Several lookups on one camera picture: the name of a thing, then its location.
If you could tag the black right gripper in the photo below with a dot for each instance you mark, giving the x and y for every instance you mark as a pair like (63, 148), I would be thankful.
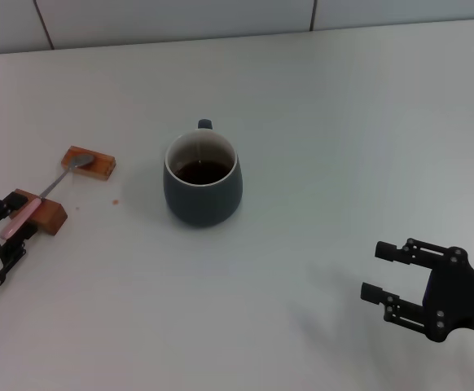
(461, 297)

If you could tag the dark grey ceramic cup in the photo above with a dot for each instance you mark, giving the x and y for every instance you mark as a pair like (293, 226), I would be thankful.
(204, 203)

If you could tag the flat wooden spoon rest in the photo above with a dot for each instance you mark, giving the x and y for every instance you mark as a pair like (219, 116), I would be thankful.
(96, 167)

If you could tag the notched wooden block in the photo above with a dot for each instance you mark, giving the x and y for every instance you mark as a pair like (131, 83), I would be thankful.
(51, 216)

